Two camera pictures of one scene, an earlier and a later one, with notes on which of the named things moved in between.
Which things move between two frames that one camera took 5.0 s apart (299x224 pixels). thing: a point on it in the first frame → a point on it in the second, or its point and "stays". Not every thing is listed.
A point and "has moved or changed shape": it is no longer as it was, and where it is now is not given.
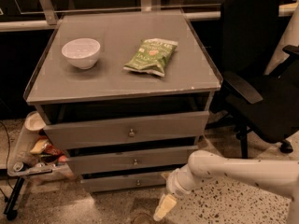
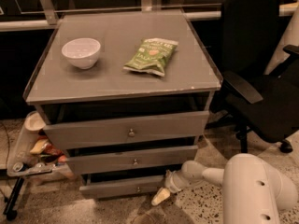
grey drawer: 121,182 has moved or changed shape
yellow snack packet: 38,146 stays
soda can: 18,166 stays
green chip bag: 152,56 stays
